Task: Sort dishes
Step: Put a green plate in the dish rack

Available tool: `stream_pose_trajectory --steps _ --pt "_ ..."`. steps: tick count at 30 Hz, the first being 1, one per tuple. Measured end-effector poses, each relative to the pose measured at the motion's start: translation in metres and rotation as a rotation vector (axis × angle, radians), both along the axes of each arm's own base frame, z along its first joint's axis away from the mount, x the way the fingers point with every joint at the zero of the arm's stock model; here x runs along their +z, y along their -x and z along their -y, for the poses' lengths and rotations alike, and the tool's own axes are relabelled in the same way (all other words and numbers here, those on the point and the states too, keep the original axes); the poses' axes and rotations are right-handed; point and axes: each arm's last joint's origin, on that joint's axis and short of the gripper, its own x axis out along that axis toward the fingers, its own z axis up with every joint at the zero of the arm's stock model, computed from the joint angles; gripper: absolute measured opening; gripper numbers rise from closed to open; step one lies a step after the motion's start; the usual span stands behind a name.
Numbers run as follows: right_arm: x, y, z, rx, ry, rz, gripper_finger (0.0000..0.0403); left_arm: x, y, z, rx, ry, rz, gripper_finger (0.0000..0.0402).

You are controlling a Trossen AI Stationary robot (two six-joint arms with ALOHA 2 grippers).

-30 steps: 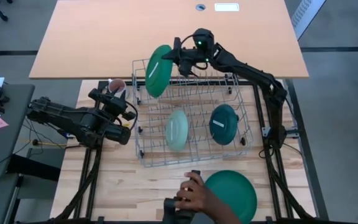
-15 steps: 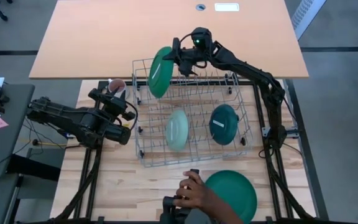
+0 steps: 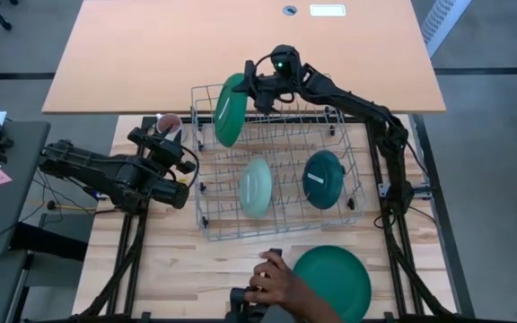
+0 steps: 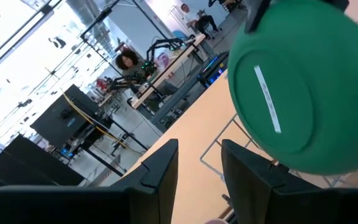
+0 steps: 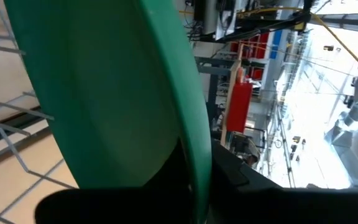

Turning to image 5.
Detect wooden post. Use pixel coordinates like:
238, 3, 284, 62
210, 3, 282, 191
221, 43, 245, 147

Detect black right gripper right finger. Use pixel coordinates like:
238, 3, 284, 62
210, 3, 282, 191
208, 141, 295, 224

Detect yellow cable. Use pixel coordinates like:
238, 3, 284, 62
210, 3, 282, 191
178, 6, 358, 78

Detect grey wire dish rack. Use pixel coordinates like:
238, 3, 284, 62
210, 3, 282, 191
0, 0, 79, 224

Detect red storage bins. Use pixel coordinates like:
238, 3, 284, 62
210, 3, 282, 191
230, 32, 270, 80

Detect red cabinet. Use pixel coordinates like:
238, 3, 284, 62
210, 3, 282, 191
227, 82, 254, 133

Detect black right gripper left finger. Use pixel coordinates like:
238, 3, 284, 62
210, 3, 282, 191
119, 139, 195, 224

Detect green plate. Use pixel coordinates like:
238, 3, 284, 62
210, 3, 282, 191
4, 0, 213, 224

